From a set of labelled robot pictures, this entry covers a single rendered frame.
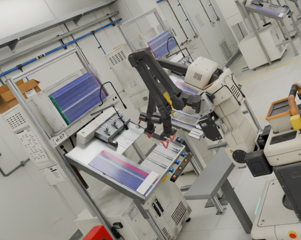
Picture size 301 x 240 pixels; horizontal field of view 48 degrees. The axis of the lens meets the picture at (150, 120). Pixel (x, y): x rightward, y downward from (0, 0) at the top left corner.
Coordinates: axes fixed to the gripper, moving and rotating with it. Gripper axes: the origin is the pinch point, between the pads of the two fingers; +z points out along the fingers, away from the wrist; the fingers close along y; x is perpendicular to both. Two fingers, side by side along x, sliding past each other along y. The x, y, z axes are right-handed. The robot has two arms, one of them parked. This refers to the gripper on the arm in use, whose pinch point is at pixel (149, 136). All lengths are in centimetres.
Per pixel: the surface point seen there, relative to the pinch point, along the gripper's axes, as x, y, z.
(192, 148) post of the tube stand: 30.1, -30.3, 20.2
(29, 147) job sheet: -78, 60, 4
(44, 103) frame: -66, 49, -36
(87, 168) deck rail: -20, 60, -1
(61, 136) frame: -48, 54, -15
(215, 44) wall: -117, -560, 130
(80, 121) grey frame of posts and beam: -48, 31, -16
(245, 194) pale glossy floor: 86, -33, 51
